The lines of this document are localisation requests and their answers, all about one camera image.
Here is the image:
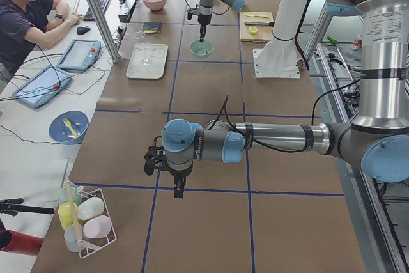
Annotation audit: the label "pink plastic cup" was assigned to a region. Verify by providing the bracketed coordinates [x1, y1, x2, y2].
[83, 215, 112, 239]

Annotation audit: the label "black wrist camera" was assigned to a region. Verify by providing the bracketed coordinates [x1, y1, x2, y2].
[144, 136, 169, 176]
[187, 5, 199, 20]

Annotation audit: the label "green bowl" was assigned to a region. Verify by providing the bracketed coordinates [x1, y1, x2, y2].
[190, 40, 213, 59]

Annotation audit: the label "blue teach pendant near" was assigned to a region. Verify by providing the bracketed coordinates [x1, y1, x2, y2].
[12, 65, 72, 109]

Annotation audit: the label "blue teach pendant far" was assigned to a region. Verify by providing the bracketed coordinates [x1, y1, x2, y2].
[56, 39, 102, 72]

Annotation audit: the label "black computer mouse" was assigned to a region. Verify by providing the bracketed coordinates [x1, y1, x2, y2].
[76, 26, 91, 35]

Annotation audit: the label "white wire cup rack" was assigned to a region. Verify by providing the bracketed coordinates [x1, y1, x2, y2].
[64, 181, 117, 259]

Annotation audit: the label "yellow plastic cup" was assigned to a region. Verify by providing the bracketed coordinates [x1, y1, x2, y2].
[58, 201, 73, 230]

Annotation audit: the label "wooden cutting board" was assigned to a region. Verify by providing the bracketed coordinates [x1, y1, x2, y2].
[239, 12, 274, 42]

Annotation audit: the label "seated person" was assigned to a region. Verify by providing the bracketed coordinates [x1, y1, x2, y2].
[1, 0, 83, 76]

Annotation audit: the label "white plastic cup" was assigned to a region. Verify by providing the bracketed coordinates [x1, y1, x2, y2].
[77, 197, 105, 221]

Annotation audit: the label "blue bowl with fork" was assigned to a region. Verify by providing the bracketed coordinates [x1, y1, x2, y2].
[49, 110, 89, 145]

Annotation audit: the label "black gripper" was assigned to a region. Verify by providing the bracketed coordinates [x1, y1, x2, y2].
[169, 166, 193, 198]
[197, 14, 212, 42]

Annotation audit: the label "clear wine glass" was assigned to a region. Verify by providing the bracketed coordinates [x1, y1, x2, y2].
[134, 31, 151, 66]

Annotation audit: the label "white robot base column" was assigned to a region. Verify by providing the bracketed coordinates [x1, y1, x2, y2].
[254, 0, 308, 79]

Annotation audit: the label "ice cubes in green bowl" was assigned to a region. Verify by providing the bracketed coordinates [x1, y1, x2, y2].
[195, 47, 208, 56]

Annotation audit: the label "black keyboard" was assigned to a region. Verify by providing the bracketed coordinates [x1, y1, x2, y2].
[82, 0, 114, 22]

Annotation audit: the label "blue teach pendant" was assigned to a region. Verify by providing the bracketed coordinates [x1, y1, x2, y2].
[12, 65, 72, 109]
[56, 39, 102, 72]

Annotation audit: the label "green plastic cup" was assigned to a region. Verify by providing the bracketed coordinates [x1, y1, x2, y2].
[58, 186, 82, 206]

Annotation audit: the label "lemon half slice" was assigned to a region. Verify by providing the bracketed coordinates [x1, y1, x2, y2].
[248, 26, 258, 35]

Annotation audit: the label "clear plastic cup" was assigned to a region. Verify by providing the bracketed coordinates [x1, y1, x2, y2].
[64, 224, 84, 252]

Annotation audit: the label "grey folded cloth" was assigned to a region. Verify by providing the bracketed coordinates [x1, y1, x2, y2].
[142, 21, 162, 34]

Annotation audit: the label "yellow plastic knife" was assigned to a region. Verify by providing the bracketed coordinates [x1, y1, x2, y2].
[244, 13, 269, 18]

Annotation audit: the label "cream bear tray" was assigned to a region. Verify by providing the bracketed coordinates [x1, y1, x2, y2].
[125, 43, 168, 79]

